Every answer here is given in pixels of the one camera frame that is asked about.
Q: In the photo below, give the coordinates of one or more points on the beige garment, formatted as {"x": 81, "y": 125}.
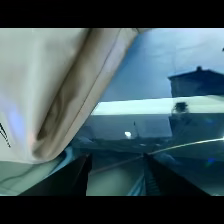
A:
{"x": 50, "y": 90}

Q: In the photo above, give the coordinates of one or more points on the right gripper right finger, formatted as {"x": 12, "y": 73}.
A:
{"x": 166, "y": 181}

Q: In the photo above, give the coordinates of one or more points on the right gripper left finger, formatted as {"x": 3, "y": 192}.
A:
{"x": 71, "y": 180}

